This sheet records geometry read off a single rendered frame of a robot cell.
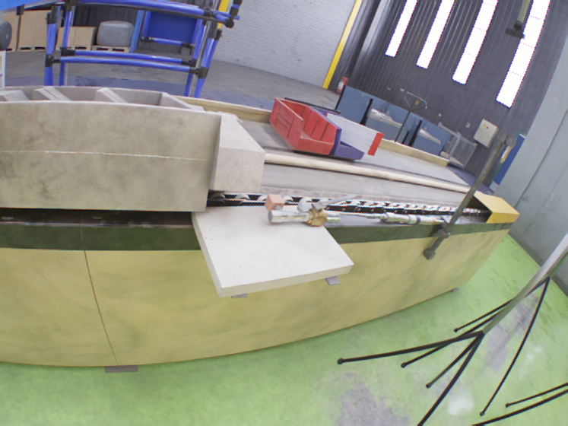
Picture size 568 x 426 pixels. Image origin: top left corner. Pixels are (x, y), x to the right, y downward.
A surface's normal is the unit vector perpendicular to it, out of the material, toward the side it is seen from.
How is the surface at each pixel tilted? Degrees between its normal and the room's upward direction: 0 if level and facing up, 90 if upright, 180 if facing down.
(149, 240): 90
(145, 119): 80
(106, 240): 90
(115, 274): 90
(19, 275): 90
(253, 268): 0
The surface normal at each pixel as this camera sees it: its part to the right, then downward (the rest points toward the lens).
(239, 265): 0.32, -0.79
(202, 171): 0.43, 0.47
